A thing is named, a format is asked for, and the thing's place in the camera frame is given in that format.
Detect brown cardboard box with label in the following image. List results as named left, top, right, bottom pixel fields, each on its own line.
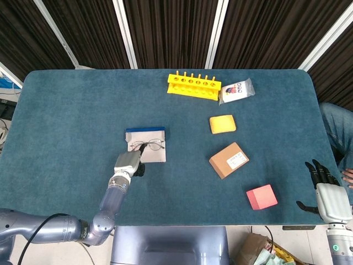
left=208, top=142, right=250, bottom=180

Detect white plastic packet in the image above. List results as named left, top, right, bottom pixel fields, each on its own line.
left=218, top=77, right=255, bottom=106

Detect yellow test tube rack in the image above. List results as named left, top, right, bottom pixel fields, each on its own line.
left=166, top=70, right=222, bottom=102

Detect blue jeans leg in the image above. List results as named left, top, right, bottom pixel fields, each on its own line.
left=319, top=102, right=353, bottom=166

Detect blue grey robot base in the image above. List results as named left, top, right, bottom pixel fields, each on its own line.
left=110, top=225, right=230, bottom=265

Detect teal table cloth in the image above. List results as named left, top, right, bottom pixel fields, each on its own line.
left=0, top=68, right=343, bottom=227

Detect grey glasses case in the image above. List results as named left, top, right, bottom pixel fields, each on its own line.
left=123, top=126, right=170, bottom=165

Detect open cardboard box with scraps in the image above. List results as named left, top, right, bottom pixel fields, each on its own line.
left=234, top=232, right=304, bottom=265

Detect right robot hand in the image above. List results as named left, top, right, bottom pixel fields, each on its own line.
left=296, top=159, right=353, bottom=224

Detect blue plastic bag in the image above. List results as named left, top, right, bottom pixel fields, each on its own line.
left=0, top=77, right=22, bottom=95

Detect yellow sponge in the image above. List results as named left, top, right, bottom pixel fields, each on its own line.
left=208, top=114, right=237, bottom=135

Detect bystander bare hand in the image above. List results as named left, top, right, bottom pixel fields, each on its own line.
left=341, top=168, right=353, bottom=189

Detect white aluminium frame post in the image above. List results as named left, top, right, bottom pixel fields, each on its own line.
left=204, top=0, right=229, bottom=70
left=0, top=62, right=24, bottom=89
left=297, top=0, right=353, bottom=70
left=112, top=0, right=138, bottom=70
left=33, top=0, right=83, bottom=70

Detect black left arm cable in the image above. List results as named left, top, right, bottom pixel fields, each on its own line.
left=20, top=213, right=69, bottom=265

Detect black equipment case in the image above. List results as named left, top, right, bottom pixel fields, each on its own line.
left=0, top=99, right=18, bottom=121

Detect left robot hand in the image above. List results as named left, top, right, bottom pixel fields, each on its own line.
left=114, top=143, right=148, bottom=179

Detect pink red cube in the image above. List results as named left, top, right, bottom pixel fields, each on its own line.
left=245, top=184, right=279, bottom=211

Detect black table control panel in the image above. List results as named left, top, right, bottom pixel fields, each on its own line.
left=282, top=225, right=317, bottom=231

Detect wire-frame eyeglasses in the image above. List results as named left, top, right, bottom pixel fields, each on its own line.
left=130, top=139, right=165, bottom=151

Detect dark pleated curtain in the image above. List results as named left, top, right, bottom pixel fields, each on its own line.
left=0, top=0, right=353, bottom=119

